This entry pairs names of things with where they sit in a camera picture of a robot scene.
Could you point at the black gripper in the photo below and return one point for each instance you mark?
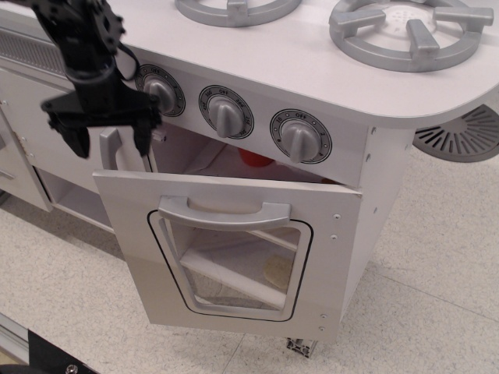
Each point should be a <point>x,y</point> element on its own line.
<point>101,98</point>

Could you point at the white oven door with window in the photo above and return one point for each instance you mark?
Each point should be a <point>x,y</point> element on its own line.
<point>284,282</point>

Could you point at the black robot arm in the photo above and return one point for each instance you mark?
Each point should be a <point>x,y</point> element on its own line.
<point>88,35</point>

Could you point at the red object inside oven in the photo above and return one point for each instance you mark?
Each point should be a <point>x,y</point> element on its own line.
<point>254,159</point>

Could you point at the grey left stove knob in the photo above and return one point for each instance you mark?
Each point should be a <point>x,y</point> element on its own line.
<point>154,80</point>

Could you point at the grey stove knob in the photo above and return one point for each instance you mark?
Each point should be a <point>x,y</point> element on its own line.
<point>154,80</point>
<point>300,136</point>
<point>226,112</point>

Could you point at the grey middle stove knob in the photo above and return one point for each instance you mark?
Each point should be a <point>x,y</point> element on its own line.
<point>226,112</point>

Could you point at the white toy kitchen body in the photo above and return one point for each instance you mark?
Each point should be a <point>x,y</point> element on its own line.
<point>371,114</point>

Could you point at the grey left burner grate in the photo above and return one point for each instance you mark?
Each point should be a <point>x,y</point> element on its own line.
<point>236,13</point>

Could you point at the grey burner grate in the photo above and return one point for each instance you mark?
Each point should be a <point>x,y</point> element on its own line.
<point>408,36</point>
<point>236,13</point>

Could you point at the grey right stove knob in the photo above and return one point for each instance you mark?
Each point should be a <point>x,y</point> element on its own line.
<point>300,136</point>

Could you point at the grey right burner grate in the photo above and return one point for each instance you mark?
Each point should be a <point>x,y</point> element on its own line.
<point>408,36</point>

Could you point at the grey slotted round plate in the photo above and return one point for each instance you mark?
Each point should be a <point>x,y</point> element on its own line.
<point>470,138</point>

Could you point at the grey cabinet door handle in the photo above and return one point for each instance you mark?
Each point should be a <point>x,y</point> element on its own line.
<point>119,152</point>

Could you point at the grey oven door handle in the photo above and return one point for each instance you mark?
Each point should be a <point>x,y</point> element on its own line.
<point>271,215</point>

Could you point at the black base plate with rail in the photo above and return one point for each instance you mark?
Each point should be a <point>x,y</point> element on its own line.
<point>32,353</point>

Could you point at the aluminium extrusion rail under stove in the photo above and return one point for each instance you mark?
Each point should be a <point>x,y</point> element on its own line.
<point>304,347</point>

